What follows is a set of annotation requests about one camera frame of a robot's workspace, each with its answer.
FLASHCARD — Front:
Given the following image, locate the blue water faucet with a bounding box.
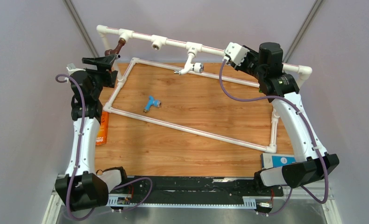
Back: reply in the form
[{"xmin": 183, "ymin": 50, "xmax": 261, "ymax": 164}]
[{"xmin": 143, "ymin": 96, "xmax": 161, "ymax": 113}]

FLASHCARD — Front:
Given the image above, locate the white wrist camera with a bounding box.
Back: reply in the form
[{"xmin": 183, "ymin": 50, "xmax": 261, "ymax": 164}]
[
  {"xmin": 223, "ymin": 42, "xmax": 250, "ymax": 67},
  {"xmin": 66, "ymin": 63, "xmax": 77, "ymax": 76}
]

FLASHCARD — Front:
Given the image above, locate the orange razor package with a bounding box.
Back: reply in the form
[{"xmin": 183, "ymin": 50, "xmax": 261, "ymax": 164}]
[{"xmin": 96, "ymin": 111, "xmax": 109, "ymax": 146}]

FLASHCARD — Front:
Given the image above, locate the white water faucet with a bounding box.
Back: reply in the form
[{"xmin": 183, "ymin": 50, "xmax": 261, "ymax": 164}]
[{"xmin": 174, "ymin": 52, "xmax": 204, "ymax": 75}]

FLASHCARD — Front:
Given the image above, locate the brown water faucet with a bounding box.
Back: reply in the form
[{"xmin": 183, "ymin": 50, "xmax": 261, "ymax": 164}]
[{"xmin": 104, "ymin": 38, "xmax": 126, "ymax": 56}]

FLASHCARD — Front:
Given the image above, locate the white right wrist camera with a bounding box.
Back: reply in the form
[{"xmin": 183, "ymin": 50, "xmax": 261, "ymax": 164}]
[{"xmin": 223, "ymin": 42, "xmax": 250, "ymax": 67}]

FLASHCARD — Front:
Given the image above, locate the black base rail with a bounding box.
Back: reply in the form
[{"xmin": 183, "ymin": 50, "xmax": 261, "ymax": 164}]
[{"xmin": 112, "ymin": 176, "xmax": 284, "ymax": 205}]

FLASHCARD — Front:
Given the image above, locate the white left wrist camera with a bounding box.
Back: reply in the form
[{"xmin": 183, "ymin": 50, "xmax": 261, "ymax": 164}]
[{"xmin": 66, "ymin": 63, "xmax": 77, "ymax": 76}]

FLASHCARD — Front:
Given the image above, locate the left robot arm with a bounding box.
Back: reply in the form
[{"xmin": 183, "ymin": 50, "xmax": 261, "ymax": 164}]
[{"xmin": 55, "ymin": 54, "xmax": 129, "ymax": 211}]

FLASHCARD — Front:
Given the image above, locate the blue white box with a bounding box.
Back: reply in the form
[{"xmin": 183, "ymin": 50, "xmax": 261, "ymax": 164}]
[{"xmin": 260, "ymin": 153, "xmax": 296, "ymax": 169}]

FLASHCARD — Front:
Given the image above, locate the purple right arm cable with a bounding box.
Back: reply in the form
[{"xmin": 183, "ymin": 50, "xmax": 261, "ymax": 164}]
[{"xmin": 218, "ymin": 59, "xmax": 330, "ymax": 216}]

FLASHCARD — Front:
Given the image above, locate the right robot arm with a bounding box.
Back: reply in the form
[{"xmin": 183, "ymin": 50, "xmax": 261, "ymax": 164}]
[{"xmin": 224, "ymin": 42, "xmax": 340, "ymax": 196}]

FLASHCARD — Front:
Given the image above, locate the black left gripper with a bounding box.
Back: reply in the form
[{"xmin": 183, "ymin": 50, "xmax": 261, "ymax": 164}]
[{"xmin": 81, "ymin": 55, "xmax": 117, "ymax": 100}]

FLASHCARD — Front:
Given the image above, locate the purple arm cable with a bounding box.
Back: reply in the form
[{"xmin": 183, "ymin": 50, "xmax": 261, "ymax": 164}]
[
  {"xmin": 218, "ymin": 59, "xmax": 330, "ymax": 216},
  {"xmin": 55, "ymin": 73, "xmax": 153, "ymax": 222}
]

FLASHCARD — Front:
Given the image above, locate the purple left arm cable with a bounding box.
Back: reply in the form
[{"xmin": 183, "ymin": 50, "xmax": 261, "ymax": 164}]
[{"xmin": 55, "ymin": 73, "xmax": 153, "ymax": 222}]

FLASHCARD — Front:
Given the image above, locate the white PVC pipe frame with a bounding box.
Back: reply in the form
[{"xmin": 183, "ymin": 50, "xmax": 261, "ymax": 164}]
[{"xmin": 97, "ymin": 25, "xmax": 312, "ymax": 153}]

